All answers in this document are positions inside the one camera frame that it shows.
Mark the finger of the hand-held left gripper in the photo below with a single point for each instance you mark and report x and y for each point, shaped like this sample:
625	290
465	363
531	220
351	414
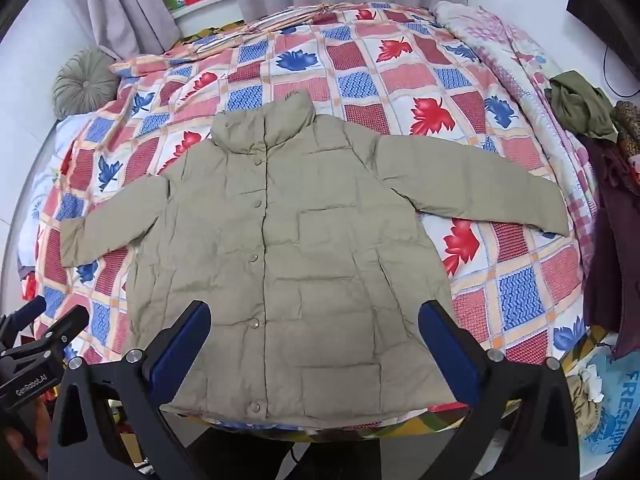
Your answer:
22	316
62	330

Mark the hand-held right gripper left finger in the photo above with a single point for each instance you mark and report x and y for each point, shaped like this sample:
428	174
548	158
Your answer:
182	347

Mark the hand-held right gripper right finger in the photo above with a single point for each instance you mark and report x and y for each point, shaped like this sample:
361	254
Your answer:
447	350

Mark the khaki puffer jacket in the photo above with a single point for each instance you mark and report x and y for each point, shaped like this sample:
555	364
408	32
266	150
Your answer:
325	260

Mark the white crumpled cloth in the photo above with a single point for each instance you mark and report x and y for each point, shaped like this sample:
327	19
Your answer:
587	395

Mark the blue printed bag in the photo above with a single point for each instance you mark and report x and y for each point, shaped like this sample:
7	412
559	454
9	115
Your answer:
620	400

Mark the dark maroon garment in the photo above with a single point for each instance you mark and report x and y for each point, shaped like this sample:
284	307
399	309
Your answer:
610	240

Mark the round green pleated cushion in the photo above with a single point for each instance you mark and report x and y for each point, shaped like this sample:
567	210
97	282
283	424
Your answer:
85	85

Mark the leaf-print checked quilt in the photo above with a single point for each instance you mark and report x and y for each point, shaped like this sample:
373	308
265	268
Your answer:
400	85

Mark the olive green garment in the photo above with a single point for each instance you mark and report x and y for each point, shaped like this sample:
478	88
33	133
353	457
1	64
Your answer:
582	105

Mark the brown patterned cloth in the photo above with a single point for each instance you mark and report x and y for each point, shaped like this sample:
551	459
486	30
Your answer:
629	125

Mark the pink floral quilt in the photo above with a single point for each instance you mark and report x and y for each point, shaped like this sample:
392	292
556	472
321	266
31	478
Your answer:
520	60

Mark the narrow grey curtain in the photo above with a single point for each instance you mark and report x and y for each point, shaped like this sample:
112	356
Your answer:
115	5

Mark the striped folded cloth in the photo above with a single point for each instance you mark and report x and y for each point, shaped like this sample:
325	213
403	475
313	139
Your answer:
270	25

